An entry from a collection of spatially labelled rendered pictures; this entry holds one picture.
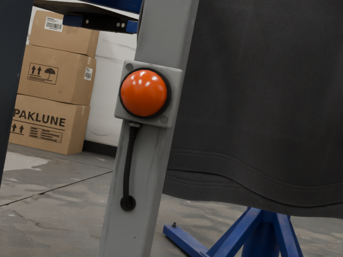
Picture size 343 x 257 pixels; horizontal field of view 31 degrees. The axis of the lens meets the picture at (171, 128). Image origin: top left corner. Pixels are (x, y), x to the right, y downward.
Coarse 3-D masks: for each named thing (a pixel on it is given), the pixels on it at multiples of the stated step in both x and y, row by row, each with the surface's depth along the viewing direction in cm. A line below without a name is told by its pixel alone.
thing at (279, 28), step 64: (256, 0) 79; (320, 0) 79; (192, 64) 82; (256, 64) 80; (320, 64) 79; (192, 128) 83; (256, 128) 80; (320, 128) 79; (192, 192) 83; (256, 192) 80; (320, 192) 80
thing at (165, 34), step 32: (160, 0) 53; (192, 0) 53; (160, 32) 53; (192, 32) 56; (128, 64) 52; (160, 64) 53; (128, 128) 54; (160, 128) 53; (160, 160) 53; (160, 192) 56; (128, 224) 54; (128, 256) 54
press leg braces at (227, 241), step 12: (240, 216) 228; (252, 216) 205; (276, 216) 205; (240, 228) 202; (252, 228) 204; (276, 228) 204; (288, 228) 203; (228, 240) 200; (240, 240) 200; (288, 240) 199; (204, 252) 252; (216, 252) 197; (228, 252) 196; (288, 252) 196; (300, 252) 233
